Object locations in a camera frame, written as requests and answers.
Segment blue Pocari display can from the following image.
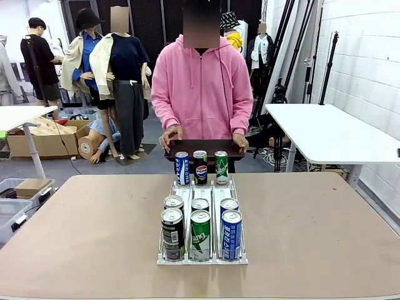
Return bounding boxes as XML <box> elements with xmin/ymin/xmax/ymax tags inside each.
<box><xmin>174</xmin><ymin>151</ymin><xmax>191</xmax><ymax>187</ymax></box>

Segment green Chilsung display can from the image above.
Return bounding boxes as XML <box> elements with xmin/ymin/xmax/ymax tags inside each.
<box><xmin>214</xmin><ymin>150</ymin><xmax>229</xmax><ymax>186</ymax></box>

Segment green soda can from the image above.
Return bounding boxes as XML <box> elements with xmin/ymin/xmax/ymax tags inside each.
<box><xmin>191</xmin><ymin>197</ymin><xmax>211</xmax><ymax>213</ymax></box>
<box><xmin>189</xmin><ymin>209</ymin><xmax>212</xmax><ymax>262</ymax></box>

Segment black light stand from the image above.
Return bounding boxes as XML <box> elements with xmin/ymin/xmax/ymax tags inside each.
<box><xmin>318</xmin><ymin>30</ymin><xmax>340</xmax><ymax>106</ymax></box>

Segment black tripod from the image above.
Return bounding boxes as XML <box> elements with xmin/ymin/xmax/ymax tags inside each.
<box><xmin>23</xmin><ymin>36</ymin><xmax>50</xmax><ymax>107</ymax></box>

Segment black Pepsi display can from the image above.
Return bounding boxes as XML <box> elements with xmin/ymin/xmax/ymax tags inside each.
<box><xmin>192</xmin><ymin>150</ymin><xmax>208</xmax><ymax>186</ymax></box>

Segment mannequin bucket hat yellow hoodie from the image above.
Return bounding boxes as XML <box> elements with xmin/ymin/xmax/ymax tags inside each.
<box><xmin>219</xmin><ymin>11</ymin><xmax>248</xmax><ymax>53</ymax></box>

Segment lying mannequin torso blue clothes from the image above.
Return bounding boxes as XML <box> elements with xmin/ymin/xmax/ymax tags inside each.
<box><xmin>77</xmin><ymin>118</ymin><xmax>122</xmax><ymax>165</ymax></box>

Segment white cable coil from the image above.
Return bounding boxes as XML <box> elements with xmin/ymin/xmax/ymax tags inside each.
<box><xmin>262</xmin><ymin>148</ymin><xmax>293</xmax><ymax>166</ymax></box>

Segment small brown cardboard box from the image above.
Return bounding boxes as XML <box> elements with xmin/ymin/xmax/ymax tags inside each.
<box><xmin>14</xmin><ymin>177</ymin><xmax>53</xmax><ymax>198</ymax></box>

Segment person's right hand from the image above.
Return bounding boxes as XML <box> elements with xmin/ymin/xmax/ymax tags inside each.
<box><xmin>159</xmin><ymin>124</ymin><xmax>184</xmax><ymax>151</ymax></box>

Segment black floor cable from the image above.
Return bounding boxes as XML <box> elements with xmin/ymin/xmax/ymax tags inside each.
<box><xmin>51</xmin><ymin>120</ymin><xmax>83</xmax><ymax>175</ymax></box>

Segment wooden pieces pile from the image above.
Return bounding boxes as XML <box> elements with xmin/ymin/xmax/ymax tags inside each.
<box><xmin>18</xmin><ymin>116</ymin><xmax>78</xmax><ymax>136</ymax></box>

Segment dark brown serving tray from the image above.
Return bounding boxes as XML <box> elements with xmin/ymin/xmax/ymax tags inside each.
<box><xmin>164</xmin><ymin>139</ymin><xmax>246</xmax><ymax>163</ymax></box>

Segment white can dispenser rack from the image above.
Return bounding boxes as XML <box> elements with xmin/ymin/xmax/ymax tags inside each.
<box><xmin>156</xmin><ymin>174</ymin><xmax>249</xmax><ymax>266</ymax></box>

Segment man in black t-shirt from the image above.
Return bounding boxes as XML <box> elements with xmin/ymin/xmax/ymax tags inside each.
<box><xmin>20</xmin><ymin>17</ymin><xmax>65</xmax><ymax>121</ymax></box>

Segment black tripod pole bundle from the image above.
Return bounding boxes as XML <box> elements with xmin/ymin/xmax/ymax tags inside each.
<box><xmin>251</xmin><ymin>0</ymin><xmax>296</xmax><ymax>118</ymax></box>

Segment person's left forearm pink sleeve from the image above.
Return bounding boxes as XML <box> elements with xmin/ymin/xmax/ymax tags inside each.
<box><xmin>229</xmin><ymin>93</ymin><xmax>254</xmax><ymax>137</ymax></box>

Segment black Pepsi can barcode side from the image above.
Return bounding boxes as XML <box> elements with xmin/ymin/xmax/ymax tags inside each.
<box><xmin>161</xmin><ymin>207</ymin><xmax>186</xmax><ymax>262</ymax></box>

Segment person's right forearm pink sleeve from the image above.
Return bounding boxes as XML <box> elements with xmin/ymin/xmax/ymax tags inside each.
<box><xmin>151</xmin><ymin>90</ymin><xmax>181</xmax><ymax>131</ymax></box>

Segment mannequin white jacket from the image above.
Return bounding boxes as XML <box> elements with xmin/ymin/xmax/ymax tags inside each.
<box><xmin>248</xmin><ymin>23</ymin><xmax>276</xmax><ymax>98</ymax></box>

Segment white desk with white leg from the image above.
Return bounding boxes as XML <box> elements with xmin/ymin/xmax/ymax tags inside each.
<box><xmin>0</xmin><ymin>105</ymin><xmax>59</xmax><ymax>181</ymax></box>

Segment large white table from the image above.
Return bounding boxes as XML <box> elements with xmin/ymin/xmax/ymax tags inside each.
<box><xmin>264</xmin><ymin>102</ymin><xmax>400</xmax><ymax>190</ymax></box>

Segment clear plastic storage bin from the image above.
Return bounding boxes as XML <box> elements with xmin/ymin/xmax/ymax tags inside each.
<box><xmin>0</xmin><ymin>177</ymin><xmax>56</xmax><ymax>207</ymax></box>
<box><xmin>0</xmin><ymin>198</ymin><xmax>38</xmax><ymax>246</ymax></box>

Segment large cardboard box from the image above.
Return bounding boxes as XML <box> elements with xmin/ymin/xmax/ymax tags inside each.
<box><xmin>6</xmin><ymin>116</ymin><xmax>91</xmax><ymax>158</ymax></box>

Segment mannequin grey hoodie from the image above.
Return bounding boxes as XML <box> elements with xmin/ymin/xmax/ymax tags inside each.
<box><xmin>0</xmin><ymin>34</ymin><xmax>24</xmax><ymax>106</ymax></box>

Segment mannequin black hat blue shirt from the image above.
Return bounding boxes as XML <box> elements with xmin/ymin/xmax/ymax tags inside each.
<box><xmin>61</xmin><ymin>7</ymin><xmax>106</xmax><ymax>107</ymax></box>

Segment person's left hand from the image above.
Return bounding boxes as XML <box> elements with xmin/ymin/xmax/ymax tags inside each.
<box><xmin>231</xmin><ymin>132</ymin><xmax>250</xmax><ymax>154</ymax></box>

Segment mannequin cream jacket navy shirt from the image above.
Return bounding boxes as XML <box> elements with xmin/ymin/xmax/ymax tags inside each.
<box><xmin>89</xmin><ymin>6</ymin><xmax>153</xmax><ymax>161</ymax></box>

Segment person in pink hoodie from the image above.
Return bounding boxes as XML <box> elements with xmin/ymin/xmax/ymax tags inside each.
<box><xmin>151</xmin><ymin>0</ymin><xmax>254</xmax><ymax>174</ymax></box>

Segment blue Pocari Sweat can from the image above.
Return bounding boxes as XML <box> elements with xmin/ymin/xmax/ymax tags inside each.
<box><xmin>219</xmin><ymin>197</ymin><xmax>240</xmax><ymax>215</ymax></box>
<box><xmin>221</xmin><ymin>209</ymin><xmax>243</xmax><ymax>262</ymax></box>

